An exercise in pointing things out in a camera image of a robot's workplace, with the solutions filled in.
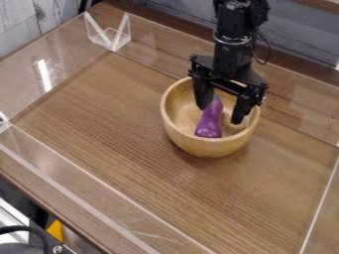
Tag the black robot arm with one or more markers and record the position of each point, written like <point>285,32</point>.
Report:
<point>238,19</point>

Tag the clear acrylic corner bracket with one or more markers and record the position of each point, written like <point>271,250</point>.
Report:
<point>109,38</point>

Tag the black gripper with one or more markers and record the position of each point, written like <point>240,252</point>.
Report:
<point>238,81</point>

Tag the yellow black device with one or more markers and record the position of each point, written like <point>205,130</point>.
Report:
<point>64,235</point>

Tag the brown wooden bowl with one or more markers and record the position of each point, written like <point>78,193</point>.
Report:
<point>180,115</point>

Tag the purple toy eggplant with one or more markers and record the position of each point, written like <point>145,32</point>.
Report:
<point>209,127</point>

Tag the clear acrylic tray wall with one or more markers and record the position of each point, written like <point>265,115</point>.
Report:
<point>113,222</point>

